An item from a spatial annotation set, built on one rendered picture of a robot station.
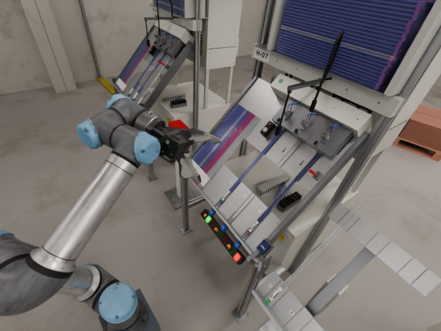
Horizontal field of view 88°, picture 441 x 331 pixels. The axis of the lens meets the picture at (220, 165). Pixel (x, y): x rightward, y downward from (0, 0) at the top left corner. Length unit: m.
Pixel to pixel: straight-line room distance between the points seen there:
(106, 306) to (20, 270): 0.41
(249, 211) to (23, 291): 0.84
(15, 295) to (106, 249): 1.42
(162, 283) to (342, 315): 1.22
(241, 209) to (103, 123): 0.75
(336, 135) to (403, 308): 1.51
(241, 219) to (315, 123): 0.56
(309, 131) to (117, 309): 1.01
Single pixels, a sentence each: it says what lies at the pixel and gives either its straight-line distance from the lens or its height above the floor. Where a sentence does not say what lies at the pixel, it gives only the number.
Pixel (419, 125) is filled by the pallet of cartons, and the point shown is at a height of 0.37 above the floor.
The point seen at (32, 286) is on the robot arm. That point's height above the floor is 1.17.
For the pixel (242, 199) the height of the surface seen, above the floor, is 0.81.
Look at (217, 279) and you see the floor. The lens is 1.82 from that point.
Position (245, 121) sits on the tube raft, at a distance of 1.31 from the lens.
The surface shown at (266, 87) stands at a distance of 1.38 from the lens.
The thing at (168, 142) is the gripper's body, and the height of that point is 1.31.
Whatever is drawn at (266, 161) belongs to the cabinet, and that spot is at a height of 0.62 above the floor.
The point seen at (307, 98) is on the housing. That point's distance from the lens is 1.16.
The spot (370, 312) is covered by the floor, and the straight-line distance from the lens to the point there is 2.10.
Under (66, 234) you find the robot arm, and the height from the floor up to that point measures 1.22.
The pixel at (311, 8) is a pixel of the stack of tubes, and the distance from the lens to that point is 1.16.
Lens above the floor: 1.67
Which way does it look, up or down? 40 degrees down
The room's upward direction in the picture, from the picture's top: 6 degrees clockwise
